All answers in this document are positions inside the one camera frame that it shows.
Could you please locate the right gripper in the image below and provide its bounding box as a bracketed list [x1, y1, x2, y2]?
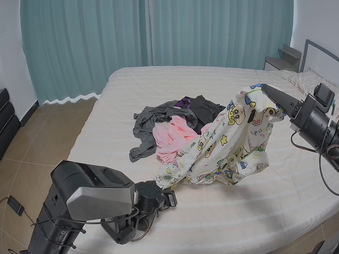
[261, 84, 339, 153]

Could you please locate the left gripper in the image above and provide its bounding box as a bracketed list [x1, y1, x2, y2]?
[158, 190, 177, 208]

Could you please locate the white printed pyjama top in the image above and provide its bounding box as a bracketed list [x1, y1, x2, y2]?
[154, 84, 285, 190]

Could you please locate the bed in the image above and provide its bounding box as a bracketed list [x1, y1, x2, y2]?
[65, 39, 339, 254]

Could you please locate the pale pink striped pillow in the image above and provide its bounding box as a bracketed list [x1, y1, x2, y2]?
[281, 67, 339, 102]

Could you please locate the grey white bedside table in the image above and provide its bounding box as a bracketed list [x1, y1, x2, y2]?
[264, 44, 302, 72]

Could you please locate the pink garment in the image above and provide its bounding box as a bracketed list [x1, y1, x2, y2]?
[152, 115, 212, 166]

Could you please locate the dark grey garment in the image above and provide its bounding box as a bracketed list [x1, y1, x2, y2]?
[129, 95, 226, 163]

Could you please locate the blue-green curtain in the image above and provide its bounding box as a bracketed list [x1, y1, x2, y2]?
[147, 0, 294, 69]
[21, 0, 154, 106]

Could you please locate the black power adapter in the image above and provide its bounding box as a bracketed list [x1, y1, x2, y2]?
[7, 195, 25, 217]

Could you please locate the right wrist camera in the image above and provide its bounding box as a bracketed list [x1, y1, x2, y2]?
[313, 83, 336, 114]

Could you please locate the black cable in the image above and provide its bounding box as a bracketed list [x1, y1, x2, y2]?
[291, 131, 339, 196]
[30, 207, 139, 228]

